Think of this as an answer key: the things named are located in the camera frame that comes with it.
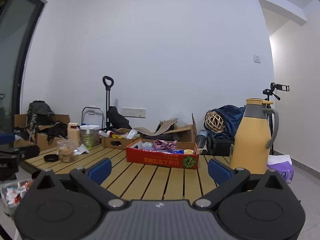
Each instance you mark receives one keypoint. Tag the large open cardboard box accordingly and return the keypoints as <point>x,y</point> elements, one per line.
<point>170,131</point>

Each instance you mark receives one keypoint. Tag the blue tissue packet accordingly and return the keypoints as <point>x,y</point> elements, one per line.
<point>177,152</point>

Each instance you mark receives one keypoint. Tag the yellow white plush toy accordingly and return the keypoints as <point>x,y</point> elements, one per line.
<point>188,151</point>

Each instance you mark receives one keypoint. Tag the purple tissue pack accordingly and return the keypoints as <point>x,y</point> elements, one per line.
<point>283,164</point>

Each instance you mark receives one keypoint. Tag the clear jar with snacks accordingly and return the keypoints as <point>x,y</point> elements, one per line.
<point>65,151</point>

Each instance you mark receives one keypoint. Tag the sliding glass door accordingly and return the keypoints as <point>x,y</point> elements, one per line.
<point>18,22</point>

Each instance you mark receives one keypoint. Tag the clear lidded food container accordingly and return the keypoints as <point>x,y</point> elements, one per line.
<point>95,134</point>

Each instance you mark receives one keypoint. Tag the black backpack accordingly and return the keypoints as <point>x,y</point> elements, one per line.
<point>39,114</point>

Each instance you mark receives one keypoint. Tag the red cardboard tray box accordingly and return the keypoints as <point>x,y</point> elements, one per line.
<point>135,154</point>

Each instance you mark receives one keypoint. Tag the green liquid spray bottle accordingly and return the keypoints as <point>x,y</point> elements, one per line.
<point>86,136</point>

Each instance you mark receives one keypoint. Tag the metal folding chair frame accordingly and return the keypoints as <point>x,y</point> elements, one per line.
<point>92,116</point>

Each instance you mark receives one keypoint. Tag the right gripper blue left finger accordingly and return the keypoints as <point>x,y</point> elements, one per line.
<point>100,171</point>

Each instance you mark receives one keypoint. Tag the yellow thermos jug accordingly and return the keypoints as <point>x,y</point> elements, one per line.
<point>253,139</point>

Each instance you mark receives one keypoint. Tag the pink fabric bow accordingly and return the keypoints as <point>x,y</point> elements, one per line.
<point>164,145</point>

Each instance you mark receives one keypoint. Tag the beige carton box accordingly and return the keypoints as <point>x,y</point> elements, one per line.
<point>73,133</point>

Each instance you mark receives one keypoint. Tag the plastic bag of snacks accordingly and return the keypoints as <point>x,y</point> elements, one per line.
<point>12,194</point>

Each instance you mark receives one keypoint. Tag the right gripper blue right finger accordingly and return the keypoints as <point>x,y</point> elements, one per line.
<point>219,172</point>

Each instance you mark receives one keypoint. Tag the blue water bottle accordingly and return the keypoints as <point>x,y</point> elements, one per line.
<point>201,139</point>

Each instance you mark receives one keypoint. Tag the black jar lid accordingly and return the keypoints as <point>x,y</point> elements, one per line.
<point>51,158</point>

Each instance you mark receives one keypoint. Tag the white wall socket strip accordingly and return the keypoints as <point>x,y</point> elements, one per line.
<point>133,112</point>

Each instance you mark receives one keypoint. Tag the brown cardboard box with handle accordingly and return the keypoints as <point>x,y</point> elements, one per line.
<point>118,139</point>

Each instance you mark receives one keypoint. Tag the dark blue fabric bag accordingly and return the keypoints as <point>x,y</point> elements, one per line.
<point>232,117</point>

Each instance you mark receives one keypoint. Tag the clear drinking glass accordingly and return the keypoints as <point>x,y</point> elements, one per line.
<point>231,152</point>

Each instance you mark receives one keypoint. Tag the woven rattan ball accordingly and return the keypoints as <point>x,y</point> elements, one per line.
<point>214,122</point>

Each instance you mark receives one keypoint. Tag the iridescent soft item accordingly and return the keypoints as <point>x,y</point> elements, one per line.
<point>147,146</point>

